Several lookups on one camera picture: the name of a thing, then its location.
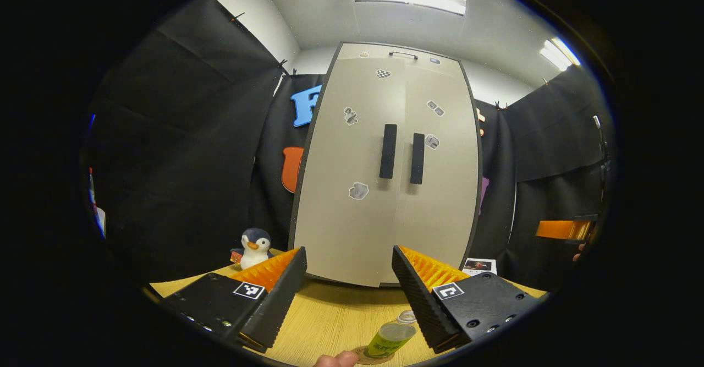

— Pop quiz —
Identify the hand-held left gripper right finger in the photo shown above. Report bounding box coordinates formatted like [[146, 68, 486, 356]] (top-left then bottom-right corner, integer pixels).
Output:
[[392, 244, 551, 355]]

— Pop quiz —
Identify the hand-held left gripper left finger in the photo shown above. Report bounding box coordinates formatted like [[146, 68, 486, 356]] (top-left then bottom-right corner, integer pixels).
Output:
[[159, 246, 309, 354]]

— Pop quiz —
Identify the green label plastic bottle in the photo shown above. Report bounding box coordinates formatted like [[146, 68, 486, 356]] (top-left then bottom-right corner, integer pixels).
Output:
[[363, 310, 419, 359]]

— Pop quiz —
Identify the round brown coaster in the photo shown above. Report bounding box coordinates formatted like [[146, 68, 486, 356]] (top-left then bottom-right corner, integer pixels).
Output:
[[352, 345, 398, 365]]

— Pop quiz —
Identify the white cabinet door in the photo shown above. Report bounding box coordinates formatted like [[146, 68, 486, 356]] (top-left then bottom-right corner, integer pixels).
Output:
[[291, 59, 406, 288], [395, 62, 482, 286]]

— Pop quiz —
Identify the white cabinet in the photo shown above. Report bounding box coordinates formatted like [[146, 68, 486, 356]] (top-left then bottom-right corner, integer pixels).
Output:
[[289, 41, 485, 289]]

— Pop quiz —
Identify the white cabinet drawer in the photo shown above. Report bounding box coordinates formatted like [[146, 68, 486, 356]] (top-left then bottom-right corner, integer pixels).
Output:
[[335, 42, 464, 79]]

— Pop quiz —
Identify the penguin plush toy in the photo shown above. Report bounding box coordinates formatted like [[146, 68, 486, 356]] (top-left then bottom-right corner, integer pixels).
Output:
[[231, 228, 274, 270]]

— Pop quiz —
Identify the white framed photo card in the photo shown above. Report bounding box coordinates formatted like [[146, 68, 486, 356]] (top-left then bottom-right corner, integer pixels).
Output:
[[463, 258, 497, 277]]

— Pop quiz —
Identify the small ceiling light panel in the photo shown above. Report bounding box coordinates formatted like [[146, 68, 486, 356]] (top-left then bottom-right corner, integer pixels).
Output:
[[539, 37, 581, 72]]

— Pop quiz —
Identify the black backdrop cloth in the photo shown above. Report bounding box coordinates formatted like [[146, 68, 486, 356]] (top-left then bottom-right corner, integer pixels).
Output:
[[82, 0, 614, 293]]

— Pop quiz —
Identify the black door handle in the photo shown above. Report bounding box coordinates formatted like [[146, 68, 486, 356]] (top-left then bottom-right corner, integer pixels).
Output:
[[409, 133, 426, 185], [379, 124, 398, 179]]

